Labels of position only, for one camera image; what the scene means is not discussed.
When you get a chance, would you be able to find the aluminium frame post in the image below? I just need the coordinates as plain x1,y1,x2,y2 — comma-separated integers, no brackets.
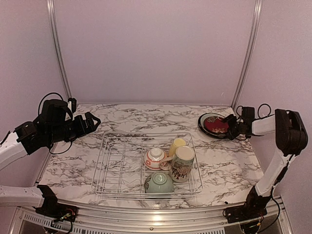
46,0,73,98
231,0,263,109

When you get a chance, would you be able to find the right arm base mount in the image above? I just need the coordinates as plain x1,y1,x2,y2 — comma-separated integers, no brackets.
222,186,272,223

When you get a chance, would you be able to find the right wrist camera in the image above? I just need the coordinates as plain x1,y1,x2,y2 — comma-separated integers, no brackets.
241,106,255,121

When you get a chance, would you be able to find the pale green ceramic bowl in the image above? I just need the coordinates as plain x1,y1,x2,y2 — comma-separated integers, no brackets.
144,172,173,194

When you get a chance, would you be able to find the tall shell patterned mug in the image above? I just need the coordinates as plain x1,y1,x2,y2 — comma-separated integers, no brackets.
169,146,195,183

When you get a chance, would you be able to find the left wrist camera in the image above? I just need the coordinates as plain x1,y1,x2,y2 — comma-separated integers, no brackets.
68,97,77,113

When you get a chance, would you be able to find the yellow ceramic cup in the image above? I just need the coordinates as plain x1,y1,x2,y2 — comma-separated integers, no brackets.
168,138,186,157

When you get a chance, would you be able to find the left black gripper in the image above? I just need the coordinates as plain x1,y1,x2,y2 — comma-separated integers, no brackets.
47,111,100,144

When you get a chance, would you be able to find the white wire dish rack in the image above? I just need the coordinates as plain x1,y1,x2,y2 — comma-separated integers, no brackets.
91,132,203,200

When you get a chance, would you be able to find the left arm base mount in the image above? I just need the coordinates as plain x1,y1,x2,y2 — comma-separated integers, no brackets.
35,185,78,222

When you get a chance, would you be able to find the right aluminium frame post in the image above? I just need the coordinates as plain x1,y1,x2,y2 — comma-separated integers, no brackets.
231,0,263,109

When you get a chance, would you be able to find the black rimmed large plate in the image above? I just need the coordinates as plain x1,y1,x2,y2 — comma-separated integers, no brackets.
197,113,228,139

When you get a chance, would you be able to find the left aluminium frame post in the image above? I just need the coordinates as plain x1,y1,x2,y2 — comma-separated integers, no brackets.
46,0,73,98

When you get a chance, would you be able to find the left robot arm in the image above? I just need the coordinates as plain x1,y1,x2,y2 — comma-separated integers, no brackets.
0,93,101,217

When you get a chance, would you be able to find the white ceramic soup spoon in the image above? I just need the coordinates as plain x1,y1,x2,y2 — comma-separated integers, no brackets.
159,156,174,171

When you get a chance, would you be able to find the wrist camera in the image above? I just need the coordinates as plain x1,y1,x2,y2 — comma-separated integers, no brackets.
68,97,77,113
241,106,255,121

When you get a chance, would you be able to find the red floral small plate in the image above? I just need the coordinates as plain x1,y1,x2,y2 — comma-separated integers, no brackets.
204,116,229,135

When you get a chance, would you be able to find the aluminium front table rail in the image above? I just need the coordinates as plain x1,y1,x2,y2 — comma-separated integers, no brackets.
9,197,293,234

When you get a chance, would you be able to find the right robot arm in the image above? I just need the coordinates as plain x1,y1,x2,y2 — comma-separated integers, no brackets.
221,107,308,218

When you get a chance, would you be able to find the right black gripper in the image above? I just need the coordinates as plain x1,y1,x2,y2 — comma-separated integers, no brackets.
220,114,243,140

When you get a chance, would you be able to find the white red patterned teacup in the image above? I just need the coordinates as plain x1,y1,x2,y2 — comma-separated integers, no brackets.
143,147,167,171

